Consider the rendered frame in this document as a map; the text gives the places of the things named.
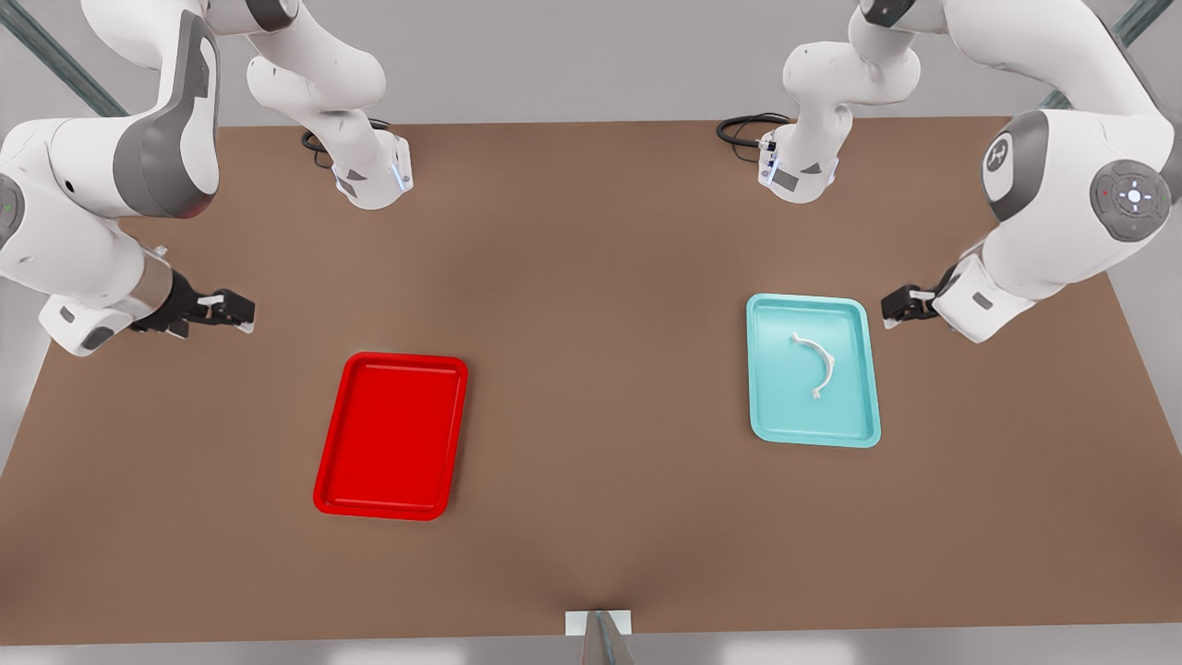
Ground white curved pipe clamp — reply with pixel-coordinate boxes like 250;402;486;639
790;331;838;402

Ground cyan rectangular tray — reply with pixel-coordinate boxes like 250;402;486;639
745;293;883;450

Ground red rectangular tray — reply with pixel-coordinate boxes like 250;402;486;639
313;352;470;522

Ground black cable loop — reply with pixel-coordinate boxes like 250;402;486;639
716;113;795;168
301;117;394;173

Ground silver frame post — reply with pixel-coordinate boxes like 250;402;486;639
0;0;128;119
1039;0;1182;112
581;611;638;665

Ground pale post foot plate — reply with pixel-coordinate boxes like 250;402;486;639
565;610;634;637

